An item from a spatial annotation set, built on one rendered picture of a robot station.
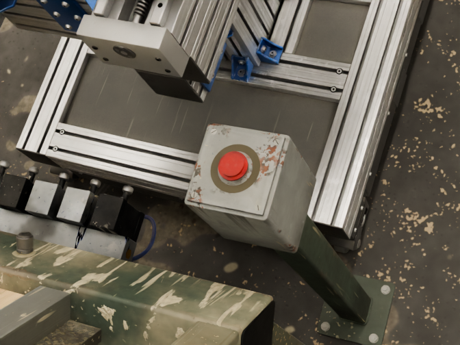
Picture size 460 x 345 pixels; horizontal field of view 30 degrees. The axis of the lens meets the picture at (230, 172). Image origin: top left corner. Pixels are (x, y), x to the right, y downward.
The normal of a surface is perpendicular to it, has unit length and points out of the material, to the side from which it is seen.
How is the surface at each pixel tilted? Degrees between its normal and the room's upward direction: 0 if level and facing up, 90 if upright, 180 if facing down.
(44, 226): 0
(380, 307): 0
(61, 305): 90
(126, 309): 34
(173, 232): 0
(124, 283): 56
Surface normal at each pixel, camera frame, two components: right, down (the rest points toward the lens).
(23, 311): 0.06, -0.96
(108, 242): -0.30, -0.34
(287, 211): 0.91, 0.17
